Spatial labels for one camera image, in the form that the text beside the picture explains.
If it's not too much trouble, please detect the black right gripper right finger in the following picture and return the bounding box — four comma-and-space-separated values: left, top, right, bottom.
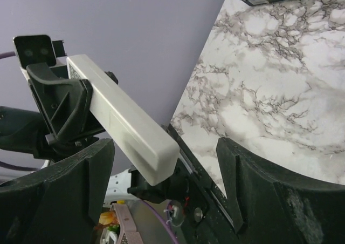
216, 138, 344, 243

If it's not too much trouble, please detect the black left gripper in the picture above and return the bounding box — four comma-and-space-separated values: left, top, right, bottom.
26, 63, 119, 160

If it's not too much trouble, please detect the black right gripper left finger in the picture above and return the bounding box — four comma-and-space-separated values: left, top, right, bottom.
1, 139, 115, 243

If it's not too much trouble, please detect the white remote control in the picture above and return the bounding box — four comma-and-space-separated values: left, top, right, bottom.
66, 55, 180, 186

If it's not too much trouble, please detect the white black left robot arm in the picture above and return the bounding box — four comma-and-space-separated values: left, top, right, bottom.
1, 63, 105, 162

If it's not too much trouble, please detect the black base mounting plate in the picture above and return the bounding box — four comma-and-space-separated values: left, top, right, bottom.
126, 124, 243, 244

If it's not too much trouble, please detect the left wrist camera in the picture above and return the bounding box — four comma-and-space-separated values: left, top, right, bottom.
13, 35, 67, 69

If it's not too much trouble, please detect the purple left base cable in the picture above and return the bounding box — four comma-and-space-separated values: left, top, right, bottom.
139, 199, 180, 244

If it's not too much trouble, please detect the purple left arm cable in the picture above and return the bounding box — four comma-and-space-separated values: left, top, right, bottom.
0, 51, 19, 62

